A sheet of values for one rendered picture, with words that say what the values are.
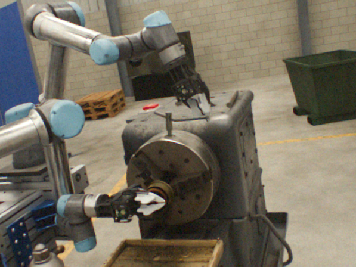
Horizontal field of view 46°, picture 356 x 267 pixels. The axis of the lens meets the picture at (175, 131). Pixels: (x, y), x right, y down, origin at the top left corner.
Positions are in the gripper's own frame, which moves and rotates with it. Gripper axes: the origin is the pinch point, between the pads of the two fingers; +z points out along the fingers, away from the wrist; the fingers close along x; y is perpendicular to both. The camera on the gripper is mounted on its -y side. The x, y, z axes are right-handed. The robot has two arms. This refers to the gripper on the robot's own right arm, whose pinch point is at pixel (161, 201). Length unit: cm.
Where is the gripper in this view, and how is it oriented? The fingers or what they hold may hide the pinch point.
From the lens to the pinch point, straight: 130.5
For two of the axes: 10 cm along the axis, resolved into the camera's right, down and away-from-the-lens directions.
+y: -3.2, 2.8, -9.0
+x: -1.7, -9.6, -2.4
